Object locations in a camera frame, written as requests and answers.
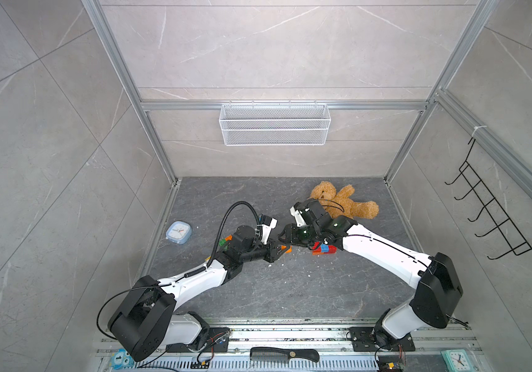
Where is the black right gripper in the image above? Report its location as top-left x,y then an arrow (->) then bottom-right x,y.
277,224 -> 320,246

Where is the red small lego brick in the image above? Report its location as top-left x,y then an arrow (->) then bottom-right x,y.
311,242 -> 337,256

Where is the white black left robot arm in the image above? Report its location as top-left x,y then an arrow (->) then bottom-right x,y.
108,215 -> 289,362

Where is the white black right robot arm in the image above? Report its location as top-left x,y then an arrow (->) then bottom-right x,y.
278,199 -> 464,350

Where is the brown teddy bear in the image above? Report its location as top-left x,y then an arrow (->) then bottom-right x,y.
310,181 -> 380,219

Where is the light blue alarm clock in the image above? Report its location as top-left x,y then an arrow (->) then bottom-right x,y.
165,221 -> 192,245

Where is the black comb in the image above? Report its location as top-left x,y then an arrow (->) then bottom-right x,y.
250,347 -> 320,364

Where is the teal square clock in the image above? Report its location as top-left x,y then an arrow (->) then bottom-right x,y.
441,349 -> 475,372

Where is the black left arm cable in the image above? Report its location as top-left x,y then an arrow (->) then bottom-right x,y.
206,201 -> 261,268

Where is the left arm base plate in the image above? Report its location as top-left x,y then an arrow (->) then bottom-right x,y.
168,327 -> 232,353

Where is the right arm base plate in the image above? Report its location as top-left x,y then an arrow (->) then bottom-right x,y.
346,327 -> 415,352

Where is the white wire mesh basket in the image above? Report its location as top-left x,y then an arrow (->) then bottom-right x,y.
219,103 -> 332,147

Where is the black wall hook rack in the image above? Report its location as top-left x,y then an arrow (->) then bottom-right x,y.
444,139 -> 532,260

